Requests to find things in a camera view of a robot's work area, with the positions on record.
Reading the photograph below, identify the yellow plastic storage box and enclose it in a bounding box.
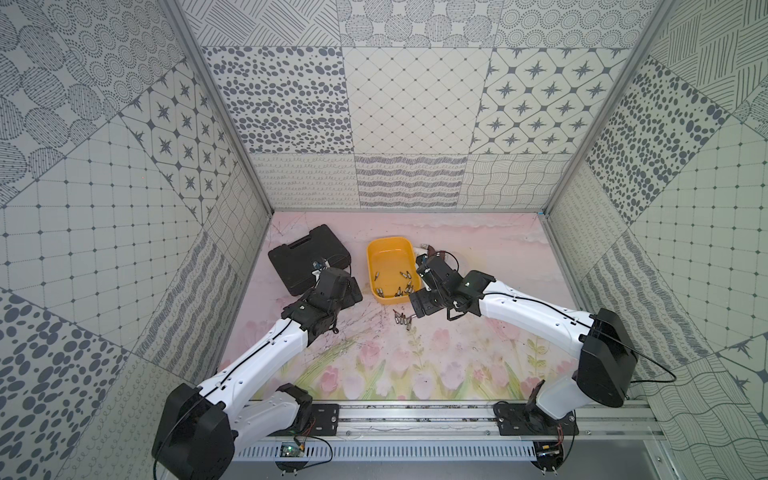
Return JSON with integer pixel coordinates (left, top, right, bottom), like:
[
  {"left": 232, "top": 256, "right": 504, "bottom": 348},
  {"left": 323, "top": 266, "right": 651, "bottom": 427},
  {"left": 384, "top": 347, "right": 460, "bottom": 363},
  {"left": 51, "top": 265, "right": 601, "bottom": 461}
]
[{"left": 366, "top": 237, "right": 422, "bottom": 305}]

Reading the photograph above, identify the pile of silver bits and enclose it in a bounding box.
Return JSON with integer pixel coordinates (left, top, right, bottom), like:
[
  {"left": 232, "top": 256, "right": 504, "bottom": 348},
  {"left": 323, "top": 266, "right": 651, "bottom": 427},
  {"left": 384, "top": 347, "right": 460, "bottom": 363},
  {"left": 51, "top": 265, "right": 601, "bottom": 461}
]
[{"left": 393, "top": 310, "right": 416, "bottom": 332}]

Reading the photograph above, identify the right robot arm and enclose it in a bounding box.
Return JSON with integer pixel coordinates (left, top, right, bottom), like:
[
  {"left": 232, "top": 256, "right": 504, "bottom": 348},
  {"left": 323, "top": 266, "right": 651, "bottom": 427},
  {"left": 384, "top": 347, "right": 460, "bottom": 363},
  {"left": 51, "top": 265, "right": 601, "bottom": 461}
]
[{"left": 409, "top": 254, "right": 639, "bottom": 427}]

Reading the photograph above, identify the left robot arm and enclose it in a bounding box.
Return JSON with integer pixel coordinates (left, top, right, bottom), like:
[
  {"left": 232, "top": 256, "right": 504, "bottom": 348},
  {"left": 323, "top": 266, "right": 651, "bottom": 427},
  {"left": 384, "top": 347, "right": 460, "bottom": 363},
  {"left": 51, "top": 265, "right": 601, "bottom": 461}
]
[{"left": 151, "top": 267, "right": 363, "bottom": 479}]

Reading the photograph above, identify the black plastic tool case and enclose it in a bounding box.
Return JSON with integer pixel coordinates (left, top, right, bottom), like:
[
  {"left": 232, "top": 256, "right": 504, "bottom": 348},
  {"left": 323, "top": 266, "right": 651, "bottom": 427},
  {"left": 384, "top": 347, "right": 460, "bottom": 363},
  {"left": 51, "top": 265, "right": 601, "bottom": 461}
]
[{"left": 268, "top": 224, "right": 351, "bottom": 296}]

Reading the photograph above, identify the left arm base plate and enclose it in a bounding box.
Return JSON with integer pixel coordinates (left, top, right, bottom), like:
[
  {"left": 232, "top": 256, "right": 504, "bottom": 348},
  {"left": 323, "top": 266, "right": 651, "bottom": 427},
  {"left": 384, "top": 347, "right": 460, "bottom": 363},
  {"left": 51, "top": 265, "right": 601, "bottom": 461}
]
[{"left": 270, "top": 403, "right": 340, "bottom": 437}]

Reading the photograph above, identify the aluminium rail frame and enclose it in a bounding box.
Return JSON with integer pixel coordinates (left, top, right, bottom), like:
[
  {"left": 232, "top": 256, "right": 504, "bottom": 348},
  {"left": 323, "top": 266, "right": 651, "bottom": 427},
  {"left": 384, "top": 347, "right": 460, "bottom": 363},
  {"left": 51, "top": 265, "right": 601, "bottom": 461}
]
[{"left": 239, "top": 399, "right": 664, "bottom": 443}]

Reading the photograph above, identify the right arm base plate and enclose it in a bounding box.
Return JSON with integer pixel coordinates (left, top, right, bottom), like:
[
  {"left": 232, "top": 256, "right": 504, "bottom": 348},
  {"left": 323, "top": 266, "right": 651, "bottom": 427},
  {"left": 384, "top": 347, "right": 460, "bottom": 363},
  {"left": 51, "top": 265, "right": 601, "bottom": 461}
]
[{"left": 492, "top": 401, "right": 579, "bottom": 437}]

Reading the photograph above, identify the white slotted cable duct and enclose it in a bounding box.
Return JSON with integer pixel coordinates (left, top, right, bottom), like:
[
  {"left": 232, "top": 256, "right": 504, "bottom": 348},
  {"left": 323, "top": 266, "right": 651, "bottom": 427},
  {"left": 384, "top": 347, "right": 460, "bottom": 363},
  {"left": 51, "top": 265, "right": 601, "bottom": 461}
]
[{"left": 234, "top": 440, "right": 536, "bottom": 462}]

